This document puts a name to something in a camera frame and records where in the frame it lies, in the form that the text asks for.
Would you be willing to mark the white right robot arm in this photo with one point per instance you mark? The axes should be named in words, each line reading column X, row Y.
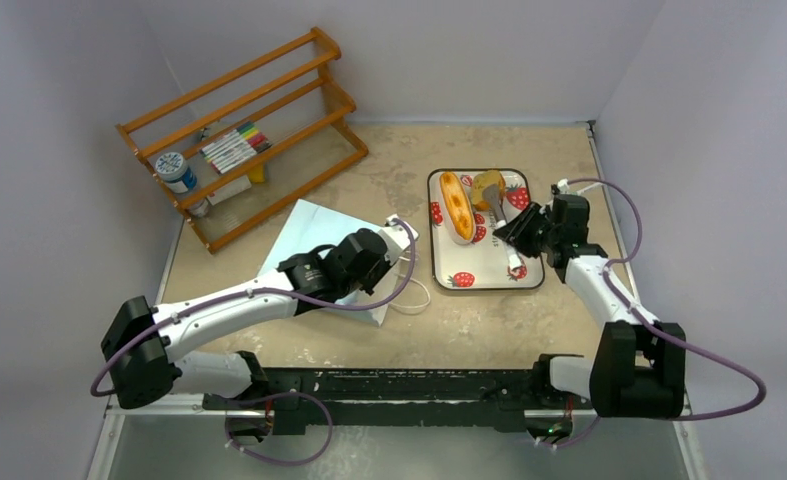
column 633, row 374

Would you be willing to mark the white flat box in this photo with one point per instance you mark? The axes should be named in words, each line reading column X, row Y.
column 229, row 190

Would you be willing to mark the orange wooden shelf rack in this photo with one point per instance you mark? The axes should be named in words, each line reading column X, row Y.
column 273, row 96

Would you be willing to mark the set of coloured markers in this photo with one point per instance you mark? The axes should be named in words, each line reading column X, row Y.
column 235, row 147

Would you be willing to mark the brown fake bread slice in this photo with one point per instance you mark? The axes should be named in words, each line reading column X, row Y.
column 482, row 180

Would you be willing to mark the metal kitchen tongs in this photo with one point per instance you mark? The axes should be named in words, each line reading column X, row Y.
column 492, row 195

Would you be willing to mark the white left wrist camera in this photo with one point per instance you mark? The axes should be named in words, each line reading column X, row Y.
column 399, row 237

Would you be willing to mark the long orange fake bread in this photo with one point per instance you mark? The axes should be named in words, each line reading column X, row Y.
column 456, row 209

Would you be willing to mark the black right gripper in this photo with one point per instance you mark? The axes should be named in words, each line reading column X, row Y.
column 538, row 229

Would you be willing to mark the blue lid white jar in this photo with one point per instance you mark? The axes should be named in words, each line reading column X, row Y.
column 175, row 172

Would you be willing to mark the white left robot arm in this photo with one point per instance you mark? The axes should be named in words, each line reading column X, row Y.
column 152, row 350

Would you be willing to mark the white strawberry enamel tray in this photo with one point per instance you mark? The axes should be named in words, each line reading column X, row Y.
column 481, row 265

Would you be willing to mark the yellow small bottle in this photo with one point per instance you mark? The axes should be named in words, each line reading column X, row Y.
column 258, row 174

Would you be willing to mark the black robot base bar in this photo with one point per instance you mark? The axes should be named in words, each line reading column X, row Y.
column 287, row 400

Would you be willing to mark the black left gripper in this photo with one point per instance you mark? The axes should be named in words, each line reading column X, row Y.
column 369, row 288

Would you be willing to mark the green cap white marker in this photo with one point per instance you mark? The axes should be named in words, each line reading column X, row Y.
column 588, row 188

